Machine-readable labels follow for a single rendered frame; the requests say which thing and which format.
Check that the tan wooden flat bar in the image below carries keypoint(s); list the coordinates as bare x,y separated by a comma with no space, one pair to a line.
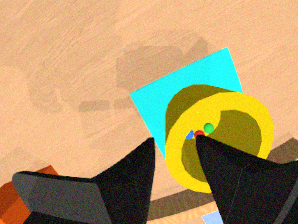
188,204

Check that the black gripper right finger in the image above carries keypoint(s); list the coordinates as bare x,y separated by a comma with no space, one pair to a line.
247,190

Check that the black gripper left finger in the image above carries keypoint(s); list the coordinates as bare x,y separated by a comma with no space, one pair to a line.
119,195

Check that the yellow cup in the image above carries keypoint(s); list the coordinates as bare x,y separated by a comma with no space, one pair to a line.
239,120

